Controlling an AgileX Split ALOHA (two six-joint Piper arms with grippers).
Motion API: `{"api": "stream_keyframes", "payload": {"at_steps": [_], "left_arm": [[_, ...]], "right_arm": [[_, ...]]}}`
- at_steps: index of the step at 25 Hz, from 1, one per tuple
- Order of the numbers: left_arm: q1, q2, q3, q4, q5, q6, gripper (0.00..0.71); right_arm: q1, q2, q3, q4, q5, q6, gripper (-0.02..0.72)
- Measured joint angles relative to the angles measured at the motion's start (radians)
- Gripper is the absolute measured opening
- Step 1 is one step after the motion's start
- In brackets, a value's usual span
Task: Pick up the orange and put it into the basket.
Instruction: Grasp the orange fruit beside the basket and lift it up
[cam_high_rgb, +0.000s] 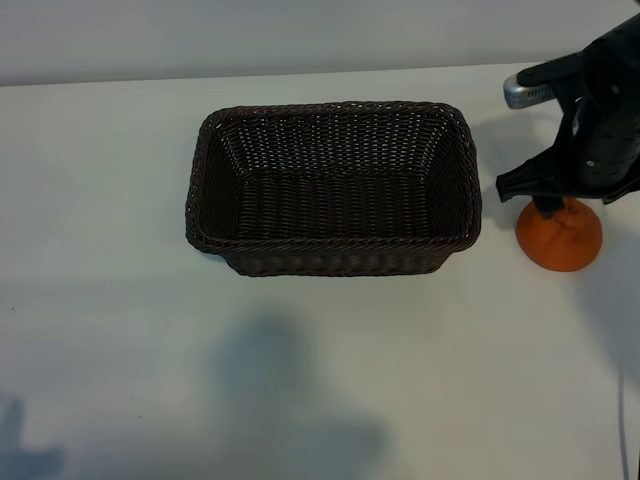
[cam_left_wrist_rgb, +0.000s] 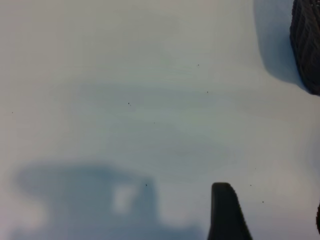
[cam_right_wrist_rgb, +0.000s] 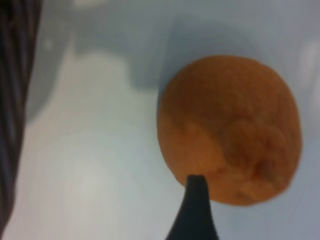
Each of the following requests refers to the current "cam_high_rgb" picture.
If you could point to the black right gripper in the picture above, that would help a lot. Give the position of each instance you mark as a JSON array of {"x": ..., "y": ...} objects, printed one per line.
[{"x": 610, "y": 140}]

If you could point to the orange fruit with nub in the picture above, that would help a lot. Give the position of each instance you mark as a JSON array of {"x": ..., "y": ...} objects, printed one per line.
[{"x": 560, "y": 245}]

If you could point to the dark brown wicker basket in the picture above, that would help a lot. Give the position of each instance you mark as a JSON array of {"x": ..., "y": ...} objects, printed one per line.
[{"x": 325, "y": 210}]

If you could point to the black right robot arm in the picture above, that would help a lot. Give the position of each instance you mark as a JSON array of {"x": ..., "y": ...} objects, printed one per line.
[{"x": 625, "y": 35}]

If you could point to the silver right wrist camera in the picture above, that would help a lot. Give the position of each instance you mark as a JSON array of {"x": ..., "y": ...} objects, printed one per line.
[{"x": 517, "y": 95}]

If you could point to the black right camera mount bracket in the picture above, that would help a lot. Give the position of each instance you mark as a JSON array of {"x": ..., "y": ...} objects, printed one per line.
[{"x": 560, "y": 65}]

